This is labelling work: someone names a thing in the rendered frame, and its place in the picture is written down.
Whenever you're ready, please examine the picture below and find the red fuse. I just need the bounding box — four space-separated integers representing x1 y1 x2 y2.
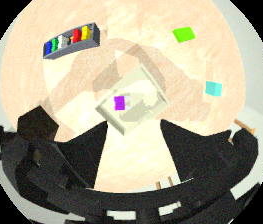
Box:
72 28 82 43

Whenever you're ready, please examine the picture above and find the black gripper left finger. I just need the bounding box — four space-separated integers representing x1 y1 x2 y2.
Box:
33 121 108 189

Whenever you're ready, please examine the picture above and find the green flat bar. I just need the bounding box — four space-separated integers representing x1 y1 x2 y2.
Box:
172 27 196 43

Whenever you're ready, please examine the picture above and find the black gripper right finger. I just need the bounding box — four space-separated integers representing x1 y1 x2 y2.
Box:
160 120 232 183

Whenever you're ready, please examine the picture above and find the white fuse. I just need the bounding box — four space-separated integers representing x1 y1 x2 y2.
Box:
58 35 67 48

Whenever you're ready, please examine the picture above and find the teal block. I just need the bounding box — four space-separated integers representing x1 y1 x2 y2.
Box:
205 81 223 97

